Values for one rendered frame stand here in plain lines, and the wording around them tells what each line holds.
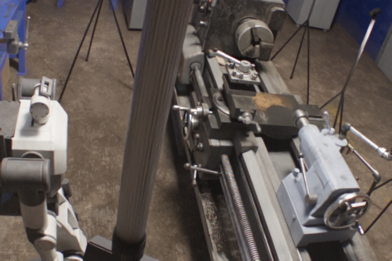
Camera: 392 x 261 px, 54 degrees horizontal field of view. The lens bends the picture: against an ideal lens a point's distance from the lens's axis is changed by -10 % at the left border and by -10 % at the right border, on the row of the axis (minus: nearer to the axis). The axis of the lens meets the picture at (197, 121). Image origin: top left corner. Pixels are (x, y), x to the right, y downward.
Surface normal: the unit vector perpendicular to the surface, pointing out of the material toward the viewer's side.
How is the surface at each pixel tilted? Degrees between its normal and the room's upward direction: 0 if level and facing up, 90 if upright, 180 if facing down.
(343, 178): 0
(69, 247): 90
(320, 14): 90
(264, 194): 36
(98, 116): 0
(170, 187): 0
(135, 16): 90
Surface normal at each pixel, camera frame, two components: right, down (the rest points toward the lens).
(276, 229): -0.40, -0.66
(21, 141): 0.29, -0.17
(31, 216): 0.21, 0.63
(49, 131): 0.21, -0.78
